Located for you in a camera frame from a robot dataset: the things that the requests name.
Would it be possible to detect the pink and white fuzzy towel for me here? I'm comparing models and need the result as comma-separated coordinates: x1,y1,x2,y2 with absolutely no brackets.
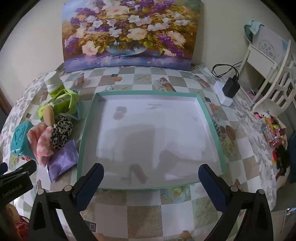
26,124,56,166

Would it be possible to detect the checkered floral tablecloth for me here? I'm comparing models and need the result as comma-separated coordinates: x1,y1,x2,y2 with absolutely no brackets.
0,62,292,241

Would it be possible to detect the black charger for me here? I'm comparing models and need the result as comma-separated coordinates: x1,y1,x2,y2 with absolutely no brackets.
222,76,241,98

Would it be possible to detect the leopard print cloth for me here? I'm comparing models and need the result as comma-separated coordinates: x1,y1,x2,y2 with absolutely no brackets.
50,115,73,150

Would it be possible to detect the purple packet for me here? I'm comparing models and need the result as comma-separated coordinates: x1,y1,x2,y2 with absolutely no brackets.
47,139,79,182

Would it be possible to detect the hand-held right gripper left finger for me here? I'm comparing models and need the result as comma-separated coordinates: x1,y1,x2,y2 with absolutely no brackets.
28,163,104,241

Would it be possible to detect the teal wipes packet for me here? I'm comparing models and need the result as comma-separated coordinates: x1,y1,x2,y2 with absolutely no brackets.
10,121,36,160

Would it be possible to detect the white bottle with green label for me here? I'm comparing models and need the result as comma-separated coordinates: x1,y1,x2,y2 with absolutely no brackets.
44,71,65,97

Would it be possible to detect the white printed board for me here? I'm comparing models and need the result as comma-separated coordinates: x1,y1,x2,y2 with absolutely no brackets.
253,24,290,61

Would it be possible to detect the teal cloth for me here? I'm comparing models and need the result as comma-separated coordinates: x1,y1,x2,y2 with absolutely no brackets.
244,20,263,43

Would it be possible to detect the black cable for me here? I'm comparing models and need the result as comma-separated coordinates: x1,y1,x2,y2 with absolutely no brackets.
211,61,243,80

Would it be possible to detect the pile of colourful toys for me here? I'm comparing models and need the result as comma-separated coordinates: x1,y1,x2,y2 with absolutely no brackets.
253,111,292,183

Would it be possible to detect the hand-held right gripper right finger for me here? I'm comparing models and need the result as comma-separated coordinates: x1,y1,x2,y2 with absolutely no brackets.
198,164,274,241

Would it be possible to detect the beige sponge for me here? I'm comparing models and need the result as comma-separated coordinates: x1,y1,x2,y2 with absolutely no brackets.
44,105,56,127

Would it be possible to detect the teal rimmed white tray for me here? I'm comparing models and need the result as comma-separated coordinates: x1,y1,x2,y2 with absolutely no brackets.
76,91,228,190

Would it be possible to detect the colourful cylinder toy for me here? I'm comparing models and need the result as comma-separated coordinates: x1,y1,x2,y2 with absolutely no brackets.
261,118,276,142

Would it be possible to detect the floral painting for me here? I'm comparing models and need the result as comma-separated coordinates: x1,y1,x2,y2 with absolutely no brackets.
62,0,204,73

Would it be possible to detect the lime green cloth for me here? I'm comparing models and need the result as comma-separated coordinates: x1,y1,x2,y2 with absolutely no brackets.
52,89,80,115

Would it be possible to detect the white chair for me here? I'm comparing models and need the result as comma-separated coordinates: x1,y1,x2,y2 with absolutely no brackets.
252,39,296,114

